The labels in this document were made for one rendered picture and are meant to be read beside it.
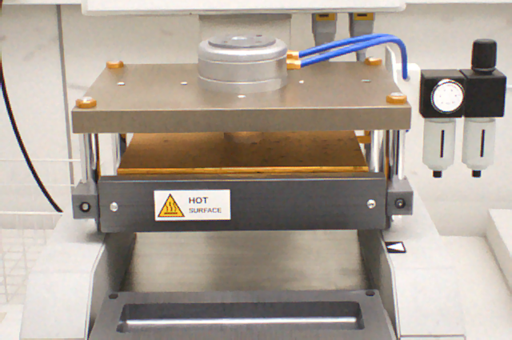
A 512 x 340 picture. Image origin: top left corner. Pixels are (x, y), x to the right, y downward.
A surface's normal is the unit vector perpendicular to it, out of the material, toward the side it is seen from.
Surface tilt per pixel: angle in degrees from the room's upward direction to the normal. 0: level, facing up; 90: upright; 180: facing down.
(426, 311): 40
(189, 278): 0
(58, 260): 0
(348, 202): 90
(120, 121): 90
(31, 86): 90
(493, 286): 0
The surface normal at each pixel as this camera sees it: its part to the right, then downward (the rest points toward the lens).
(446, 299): -0.01, -0.54
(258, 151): -0.01, -0.96
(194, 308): 0.00, 0.29
